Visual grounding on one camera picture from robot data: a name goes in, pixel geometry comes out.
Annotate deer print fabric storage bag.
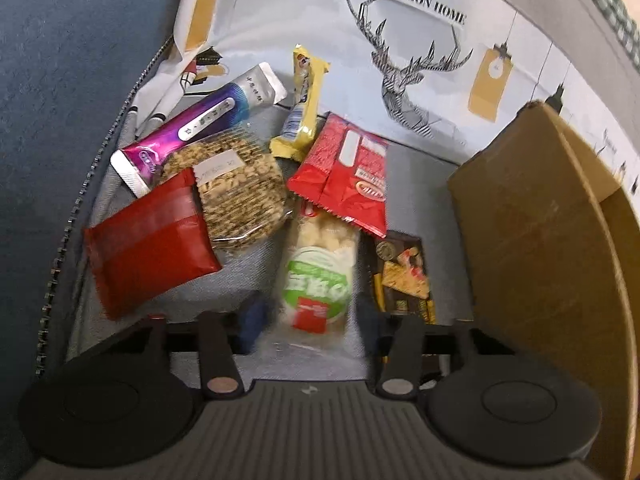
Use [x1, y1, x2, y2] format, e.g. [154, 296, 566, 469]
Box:
[32, 0, 640, 391]

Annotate clear white green snack packet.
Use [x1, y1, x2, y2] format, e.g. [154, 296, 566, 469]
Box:
[270, 199, 362, 357]

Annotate blue sofa cushion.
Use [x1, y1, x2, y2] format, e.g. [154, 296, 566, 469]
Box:
[0, 0, 192, 480]

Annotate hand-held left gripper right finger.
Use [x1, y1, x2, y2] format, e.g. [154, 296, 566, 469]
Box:
[356, 294, 518, 403]

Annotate red snack packet white window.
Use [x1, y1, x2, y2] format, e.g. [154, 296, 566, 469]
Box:
[287, 112, 391, 239]

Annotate round peanut brittle cake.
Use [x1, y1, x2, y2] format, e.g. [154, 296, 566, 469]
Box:
[157, 127, 297, 257]

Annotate purple silver tube packet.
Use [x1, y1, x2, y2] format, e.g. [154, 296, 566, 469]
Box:
[110, 62, 289, 199]

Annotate green patterned cloth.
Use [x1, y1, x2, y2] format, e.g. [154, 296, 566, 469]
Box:
[565, 0, 640, 72]

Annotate yellow snack bar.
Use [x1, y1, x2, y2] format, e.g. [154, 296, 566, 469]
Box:
[269, 44, 331, 164]

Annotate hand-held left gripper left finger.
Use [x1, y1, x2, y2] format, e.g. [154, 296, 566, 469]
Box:
[106, 292, 274, 402]

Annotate black cracker packet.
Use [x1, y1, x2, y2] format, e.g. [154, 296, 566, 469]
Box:
[369, 230, 437, 327]

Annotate brown cardboard box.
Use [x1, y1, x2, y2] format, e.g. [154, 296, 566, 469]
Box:
[446, 101, 640, 480]

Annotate plain dark red packet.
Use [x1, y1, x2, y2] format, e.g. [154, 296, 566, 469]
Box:
[82, 167, 224, 322]

